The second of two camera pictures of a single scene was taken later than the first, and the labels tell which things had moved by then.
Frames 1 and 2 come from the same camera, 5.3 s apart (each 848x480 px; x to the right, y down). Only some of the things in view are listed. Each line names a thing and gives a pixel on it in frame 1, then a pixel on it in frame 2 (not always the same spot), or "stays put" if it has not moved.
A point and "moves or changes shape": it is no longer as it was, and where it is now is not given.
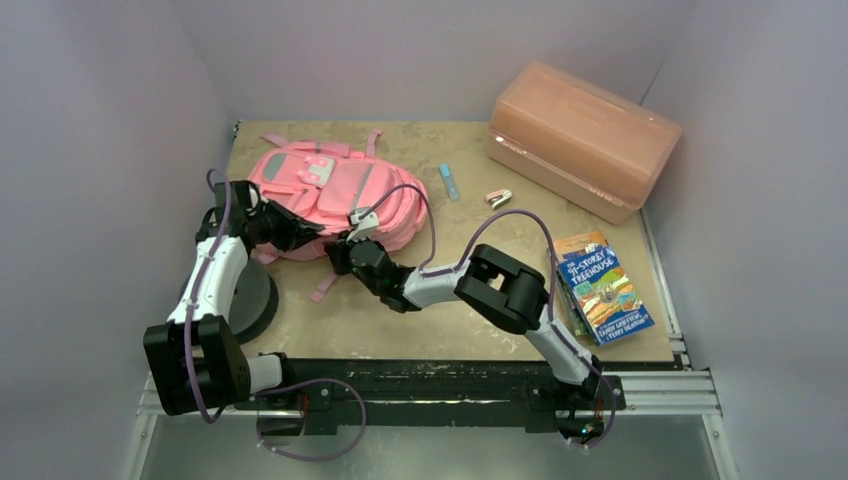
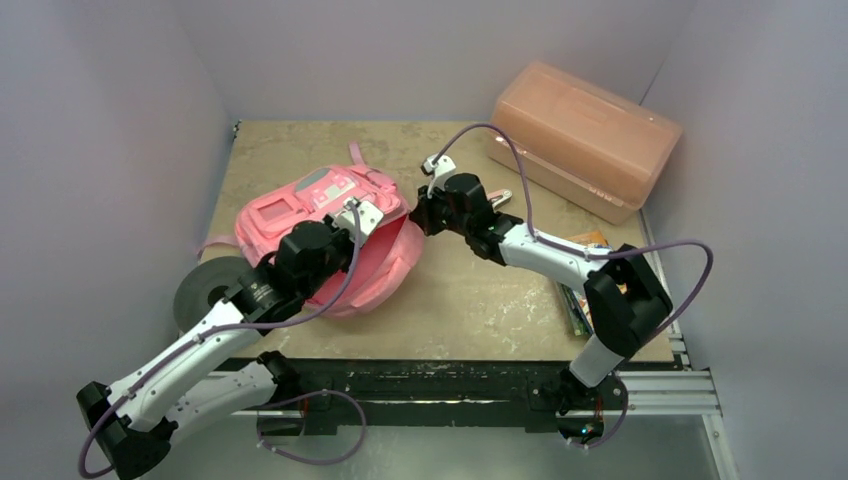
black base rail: (435, 392) stays put
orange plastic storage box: (593, 148) stays put
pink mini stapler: (498, 198) stays put
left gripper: (296, 229) to (344, 236)
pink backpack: (339, 187) moves or changes shape
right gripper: (341, 253) to (425, 212)
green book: (575, 317) stays put
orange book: (577, 243) stays put
